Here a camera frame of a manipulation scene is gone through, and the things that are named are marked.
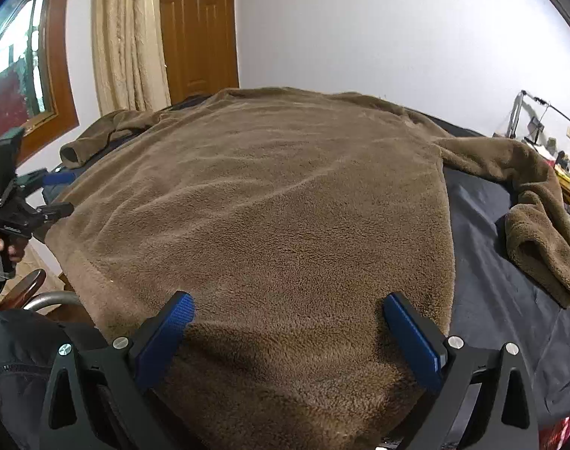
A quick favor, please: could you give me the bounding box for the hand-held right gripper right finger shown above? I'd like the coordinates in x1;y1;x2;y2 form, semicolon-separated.
383;291;540;450

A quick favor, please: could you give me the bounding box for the wooden door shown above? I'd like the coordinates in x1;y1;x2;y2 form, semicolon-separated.
159;0;241;105

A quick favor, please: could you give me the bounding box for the chair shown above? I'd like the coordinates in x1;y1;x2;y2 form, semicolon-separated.
0;268;97;325

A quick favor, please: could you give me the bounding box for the beige curtain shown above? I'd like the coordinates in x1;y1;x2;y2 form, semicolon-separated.
90;0;172;117

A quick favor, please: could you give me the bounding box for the brown fleece sweater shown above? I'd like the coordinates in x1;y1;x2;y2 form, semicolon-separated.
45;87;570;450

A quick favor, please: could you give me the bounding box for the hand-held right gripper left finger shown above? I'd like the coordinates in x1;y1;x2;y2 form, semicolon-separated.
39;291;196;450

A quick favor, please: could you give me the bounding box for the dark bed sheet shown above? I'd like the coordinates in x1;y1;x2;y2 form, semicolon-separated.
43;94;570;450

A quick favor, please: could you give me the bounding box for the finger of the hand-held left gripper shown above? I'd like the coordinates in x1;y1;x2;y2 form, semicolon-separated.
14;170;78;191
29;201;75;227

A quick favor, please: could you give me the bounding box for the wooden framed window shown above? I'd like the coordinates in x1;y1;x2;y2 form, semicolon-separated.
0;0;80;165

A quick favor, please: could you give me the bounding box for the floral patterned quilt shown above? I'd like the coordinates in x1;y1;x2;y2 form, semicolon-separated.
537;410;570;450

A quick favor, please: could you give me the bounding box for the person's black jacket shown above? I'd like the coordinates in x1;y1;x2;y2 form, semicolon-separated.
0;262;107;450

